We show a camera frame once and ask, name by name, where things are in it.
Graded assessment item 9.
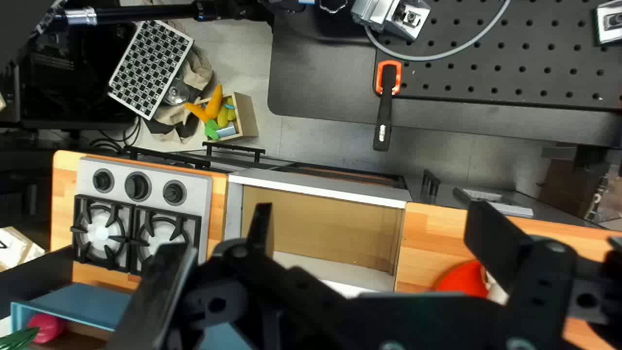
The white perforated panel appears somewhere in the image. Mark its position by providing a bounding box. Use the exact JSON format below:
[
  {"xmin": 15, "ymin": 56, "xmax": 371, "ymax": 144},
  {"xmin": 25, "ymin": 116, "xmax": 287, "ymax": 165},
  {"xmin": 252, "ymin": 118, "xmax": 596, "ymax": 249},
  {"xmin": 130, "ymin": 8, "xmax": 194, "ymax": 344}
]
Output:
[{"xmin": 104, "ymin": 17, "xmax": 196, "ymax": 122}]

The black pegboard plate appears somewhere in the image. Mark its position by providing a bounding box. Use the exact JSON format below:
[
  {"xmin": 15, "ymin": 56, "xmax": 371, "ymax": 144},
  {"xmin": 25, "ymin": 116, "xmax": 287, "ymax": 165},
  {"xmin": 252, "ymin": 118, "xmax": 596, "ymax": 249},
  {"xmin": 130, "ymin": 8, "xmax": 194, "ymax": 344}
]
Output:
[{"xmin": 373, "ymin": 0, "xmax": 622, "ymax": 113}]

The gray cable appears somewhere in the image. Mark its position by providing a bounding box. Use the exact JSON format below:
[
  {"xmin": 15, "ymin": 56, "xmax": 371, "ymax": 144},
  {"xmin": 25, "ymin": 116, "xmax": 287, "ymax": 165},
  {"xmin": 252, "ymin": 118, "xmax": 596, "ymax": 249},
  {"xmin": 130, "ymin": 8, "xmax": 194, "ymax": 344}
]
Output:
[{"xmin": 359, "ymin": 0, "xmax": 513, "ymax": 64}]

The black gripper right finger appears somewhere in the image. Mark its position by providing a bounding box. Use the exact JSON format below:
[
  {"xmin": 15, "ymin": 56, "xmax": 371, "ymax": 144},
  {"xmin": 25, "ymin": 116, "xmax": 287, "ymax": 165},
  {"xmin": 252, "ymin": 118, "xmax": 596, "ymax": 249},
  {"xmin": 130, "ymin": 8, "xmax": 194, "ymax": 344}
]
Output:
[{"xmin": 462, "ymin": 198, "xmax": 579, "ymax": 315}]

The brown cardboard box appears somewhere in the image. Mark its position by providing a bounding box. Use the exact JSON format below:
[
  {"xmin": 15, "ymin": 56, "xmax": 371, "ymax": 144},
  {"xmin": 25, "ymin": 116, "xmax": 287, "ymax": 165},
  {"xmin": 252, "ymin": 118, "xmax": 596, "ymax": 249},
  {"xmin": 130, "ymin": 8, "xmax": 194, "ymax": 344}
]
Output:
[{"xmin": 538, "ymin": 157, "xmax": 612, "ymax": 219}]

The black clamp with orange end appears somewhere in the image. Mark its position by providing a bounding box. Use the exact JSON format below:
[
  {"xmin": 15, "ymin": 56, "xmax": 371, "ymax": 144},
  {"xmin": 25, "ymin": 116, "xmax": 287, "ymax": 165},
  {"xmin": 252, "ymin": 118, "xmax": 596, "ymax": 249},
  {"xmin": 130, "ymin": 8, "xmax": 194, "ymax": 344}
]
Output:
[{"xmin": 371, "ymin": 58, "xmax": 406, "ymax": 153}]

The gray camera mount block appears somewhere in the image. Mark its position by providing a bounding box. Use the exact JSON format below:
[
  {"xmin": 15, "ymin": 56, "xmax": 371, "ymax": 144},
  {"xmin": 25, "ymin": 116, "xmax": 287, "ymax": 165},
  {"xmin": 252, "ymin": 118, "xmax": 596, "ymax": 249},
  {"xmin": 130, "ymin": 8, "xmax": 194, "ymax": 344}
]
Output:
[{"xmin": 349, "ymin": 0, "xmax": 433, "ymax": 43}]

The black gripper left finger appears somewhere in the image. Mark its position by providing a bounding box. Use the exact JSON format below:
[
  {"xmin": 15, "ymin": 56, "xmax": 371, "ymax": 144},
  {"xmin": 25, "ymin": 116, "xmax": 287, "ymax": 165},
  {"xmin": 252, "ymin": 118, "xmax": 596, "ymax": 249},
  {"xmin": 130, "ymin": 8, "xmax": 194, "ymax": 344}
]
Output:
[{"xmin": 104, "ymin": 243, "xmax": 200, "ymax": 350}]

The red toy radish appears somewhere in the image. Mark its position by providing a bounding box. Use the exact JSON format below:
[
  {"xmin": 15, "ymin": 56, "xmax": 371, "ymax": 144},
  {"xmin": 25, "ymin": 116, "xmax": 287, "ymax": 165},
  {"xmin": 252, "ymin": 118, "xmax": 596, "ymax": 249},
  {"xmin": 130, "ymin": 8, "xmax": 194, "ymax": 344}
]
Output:
[{"xmin": 0, "ymin": 313, "xmax": 69, "ymax": 350}]

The black stove grate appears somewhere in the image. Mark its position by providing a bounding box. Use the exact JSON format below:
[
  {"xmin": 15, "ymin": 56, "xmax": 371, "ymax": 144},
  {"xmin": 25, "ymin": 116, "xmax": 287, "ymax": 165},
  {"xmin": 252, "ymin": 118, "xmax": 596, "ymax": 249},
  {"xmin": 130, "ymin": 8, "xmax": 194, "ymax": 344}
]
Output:
[{"xmin": 68, "ymin": 155, "xmax": 215, "ymax": 276}]

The white toy sink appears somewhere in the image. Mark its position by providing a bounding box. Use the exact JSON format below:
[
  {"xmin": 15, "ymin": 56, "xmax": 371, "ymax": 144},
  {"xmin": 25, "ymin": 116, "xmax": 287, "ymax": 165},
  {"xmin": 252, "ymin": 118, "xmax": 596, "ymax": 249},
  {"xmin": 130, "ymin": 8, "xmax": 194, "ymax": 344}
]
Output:
[{"xmin": 221, "ymin": 169, "xmax": 413, "ymax": 299}]

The wooden toy kitchen counter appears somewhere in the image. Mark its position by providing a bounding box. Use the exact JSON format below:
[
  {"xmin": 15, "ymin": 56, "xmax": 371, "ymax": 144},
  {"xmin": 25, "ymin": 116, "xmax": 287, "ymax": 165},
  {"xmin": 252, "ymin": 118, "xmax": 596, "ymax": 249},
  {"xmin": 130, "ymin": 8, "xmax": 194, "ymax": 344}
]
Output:
[{"xmin": 48, "ymin": 149, "xmax": 622, "ymax": 350}]

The teal planter box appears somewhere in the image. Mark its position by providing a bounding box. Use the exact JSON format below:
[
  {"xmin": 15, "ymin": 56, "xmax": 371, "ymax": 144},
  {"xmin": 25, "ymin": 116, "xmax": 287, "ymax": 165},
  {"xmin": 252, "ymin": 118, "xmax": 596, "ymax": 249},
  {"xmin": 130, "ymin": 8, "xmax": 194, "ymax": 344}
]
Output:
[
  {"xmin": 7, "ymin": 282, "xmax": 136, "ymax": 344},
  {"xmin": 192, "ymin": 321, "xmax": 256, "ymax": 350}
]

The orange-red plate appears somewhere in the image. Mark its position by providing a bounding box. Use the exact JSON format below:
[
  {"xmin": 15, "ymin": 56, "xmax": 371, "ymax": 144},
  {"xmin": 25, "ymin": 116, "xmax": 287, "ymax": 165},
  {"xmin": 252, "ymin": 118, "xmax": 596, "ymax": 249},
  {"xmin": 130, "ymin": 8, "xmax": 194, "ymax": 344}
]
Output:
[{"xmin": 431, "ymin": 258, "xmax": 491, "ymax": 301}]

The white toy mushroom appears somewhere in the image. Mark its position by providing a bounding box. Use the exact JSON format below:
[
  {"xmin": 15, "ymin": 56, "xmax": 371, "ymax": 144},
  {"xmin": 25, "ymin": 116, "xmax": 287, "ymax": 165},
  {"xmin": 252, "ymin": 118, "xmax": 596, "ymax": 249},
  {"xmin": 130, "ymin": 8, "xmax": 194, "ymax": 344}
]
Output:
[{"xmin": 483, "ymin": 270, "xmax": 511, "ymax": 307}]

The wooden box of toys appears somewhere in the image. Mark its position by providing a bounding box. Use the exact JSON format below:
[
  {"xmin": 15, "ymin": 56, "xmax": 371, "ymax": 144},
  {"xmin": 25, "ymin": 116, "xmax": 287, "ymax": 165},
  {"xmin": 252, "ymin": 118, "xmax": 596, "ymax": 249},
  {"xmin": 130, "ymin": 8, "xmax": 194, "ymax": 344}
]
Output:
[{"xmin": 184, "ymin": 83, "xmax": 260, "ymax": 144}]

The white square marker mount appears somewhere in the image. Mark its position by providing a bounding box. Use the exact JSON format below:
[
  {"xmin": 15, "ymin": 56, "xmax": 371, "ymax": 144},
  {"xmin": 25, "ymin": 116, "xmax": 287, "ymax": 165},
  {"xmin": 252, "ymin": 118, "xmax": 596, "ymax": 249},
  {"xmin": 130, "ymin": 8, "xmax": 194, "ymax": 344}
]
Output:
[{"xmin": 594, "ymin": 0, "xmax": 622, "ymax": 46}]

